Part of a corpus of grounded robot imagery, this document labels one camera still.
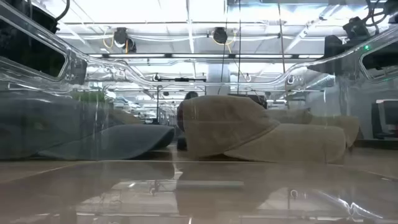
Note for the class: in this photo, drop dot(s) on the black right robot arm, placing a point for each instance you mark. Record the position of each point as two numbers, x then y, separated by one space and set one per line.
381 60

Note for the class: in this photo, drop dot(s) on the dark monitor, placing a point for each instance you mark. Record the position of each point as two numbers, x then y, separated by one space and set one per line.
387 118

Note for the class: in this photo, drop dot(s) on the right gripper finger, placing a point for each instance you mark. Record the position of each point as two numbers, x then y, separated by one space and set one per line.
342 71
339 63

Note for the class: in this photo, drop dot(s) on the white column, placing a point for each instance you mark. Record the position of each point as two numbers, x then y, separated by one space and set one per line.
217 74

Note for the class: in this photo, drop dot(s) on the clear plastic bin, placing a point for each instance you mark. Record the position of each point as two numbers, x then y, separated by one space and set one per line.
102 67

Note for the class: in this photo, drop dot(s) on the black ceiling rail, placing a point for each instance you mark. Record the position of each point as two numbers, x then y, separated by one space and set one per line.
169 56

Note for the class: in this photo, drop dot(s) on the black overhead camera bar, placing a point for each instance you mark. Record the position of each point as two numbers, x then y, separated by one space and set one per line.
182 79

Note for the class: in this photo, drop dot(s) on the grey cap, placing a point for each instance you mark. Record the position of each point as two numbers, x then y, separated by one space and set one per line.
124 141

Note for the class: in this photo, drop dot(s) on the succulent in white patterned pot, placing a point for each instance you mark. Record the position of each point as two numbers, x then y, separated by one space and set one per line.
90 96

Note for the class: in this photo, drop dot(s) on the person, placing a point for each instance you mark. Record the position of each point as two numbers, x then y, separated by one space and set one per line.
190 95

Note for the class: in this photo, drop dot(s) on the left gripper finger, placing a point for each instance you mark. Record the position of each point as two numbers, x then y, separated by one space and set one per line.
79 72
28 56

